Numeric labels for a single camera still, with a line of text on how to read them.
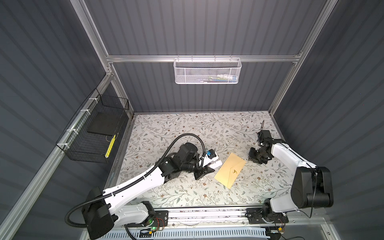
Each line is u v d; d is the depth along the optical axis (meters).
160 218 0.72
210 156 0.60
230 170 0.89
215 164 0.68
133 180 0.46
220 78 0.91
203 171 0.61
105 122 0.80
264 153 0.75
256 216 0.74
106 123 0.77
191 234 0.77
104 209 0.39
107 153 0.66
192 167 0.61
